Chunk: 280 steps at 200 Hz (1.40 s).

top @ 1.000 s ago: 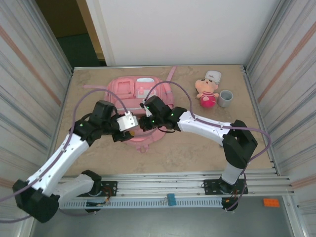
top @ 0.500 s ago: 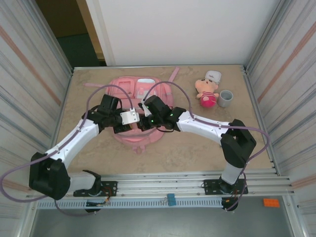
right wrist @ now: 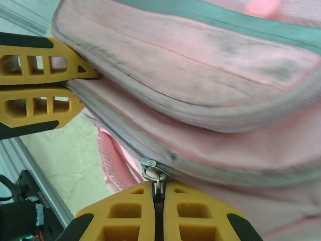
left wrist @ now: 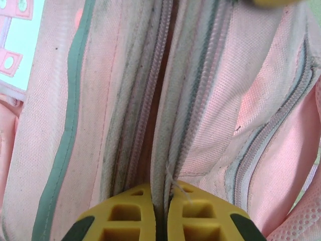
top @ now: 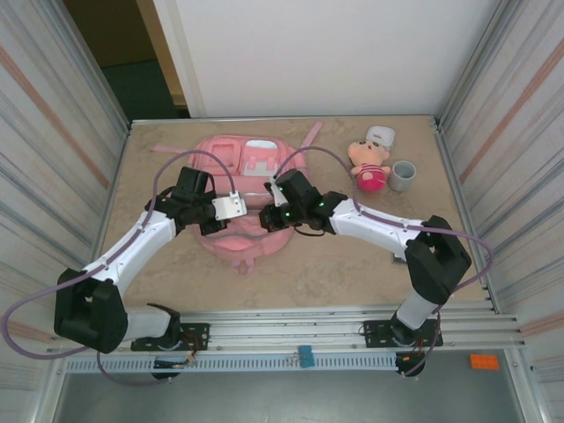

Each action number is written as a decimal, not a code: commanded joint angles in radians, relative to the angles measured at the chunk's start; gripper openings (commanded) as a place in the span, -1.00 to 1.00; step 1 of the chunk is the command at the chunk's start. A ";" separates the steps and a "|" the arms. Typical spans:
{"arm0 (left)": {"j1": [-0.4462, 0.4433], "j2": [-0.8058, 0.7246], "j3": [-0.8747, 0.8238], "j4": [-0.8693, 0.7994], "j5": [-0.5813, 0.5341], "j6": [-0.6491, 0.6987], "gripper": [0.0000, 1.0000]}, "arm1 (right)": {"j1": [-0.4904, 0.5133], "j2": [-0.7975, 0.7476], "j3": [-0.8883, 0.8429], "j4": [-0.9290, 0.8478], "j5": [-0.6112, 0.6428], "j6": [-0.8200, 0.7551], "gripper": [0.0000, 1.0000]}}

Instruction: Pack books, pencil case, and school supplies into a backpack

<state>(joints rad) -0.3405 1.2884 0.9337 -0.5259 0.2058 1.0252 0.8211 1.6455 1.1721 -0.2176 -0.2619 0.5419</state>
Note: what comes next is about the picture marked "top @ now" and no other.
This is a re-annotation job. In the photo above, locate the aluminium table rail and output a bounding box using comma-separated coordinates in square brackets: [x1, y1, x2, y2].
[50, 303, 528, 356]

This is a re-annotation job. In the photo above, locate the blue binder clip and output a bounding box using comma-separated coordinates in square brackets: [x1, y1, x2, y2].
[286, 345, 315, 369]

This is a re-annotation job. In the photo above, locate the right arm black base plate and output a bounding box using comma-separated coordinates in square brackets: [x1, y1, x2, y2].
[360, 317, 442, 350]

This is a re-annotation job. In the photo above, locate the perforated cable tray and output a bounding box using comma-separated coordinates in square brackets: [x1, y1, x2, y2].
[63, 355, 400, 374]

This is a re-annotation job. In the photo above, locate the grey cup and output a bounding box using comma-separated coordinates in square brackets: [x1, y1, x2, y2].
[387, 160, 418, 193]

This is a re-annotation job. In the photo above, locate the pink school backpack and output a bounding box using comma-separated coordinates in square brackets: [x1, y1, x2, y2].
[149, 122, 325, 277]

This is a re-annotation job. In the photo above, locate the orange toy brick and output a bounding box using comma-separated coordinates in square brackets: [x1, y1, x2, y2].
[469, 353, 501, 372]

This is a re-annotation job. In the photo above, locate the brown wooden door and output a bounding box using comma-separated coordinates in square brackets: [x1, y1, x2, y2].
[64, 0, 186, 107]

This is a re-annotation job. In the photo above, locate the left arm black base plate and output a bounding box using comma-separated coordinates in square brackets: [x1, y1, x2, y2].
[130, 323, 211, 353]

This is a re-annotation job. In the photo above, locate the plush doll with white hat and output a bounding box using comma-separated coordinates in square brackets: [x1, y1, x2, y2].
[347, 126, 396, 193]

